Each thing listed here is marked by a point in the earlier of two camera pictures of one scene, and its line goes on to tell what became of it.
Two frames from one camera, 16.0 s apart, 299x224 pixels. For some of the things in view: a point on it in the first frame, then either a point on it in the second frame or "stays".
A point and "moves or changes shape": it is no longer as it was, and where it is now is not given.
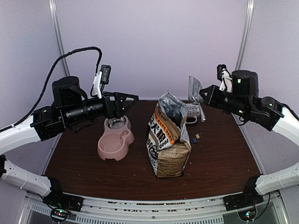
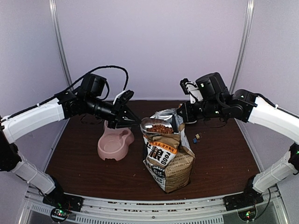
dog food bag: (168, 144) moves or changes shape
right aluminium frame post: (242, 50) stays
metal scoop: (195, 88) moves or changes shape
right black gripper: (211, 100) -> (188, 116)
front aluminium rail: (210, 210) stays
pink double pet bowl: (114, 143) stays
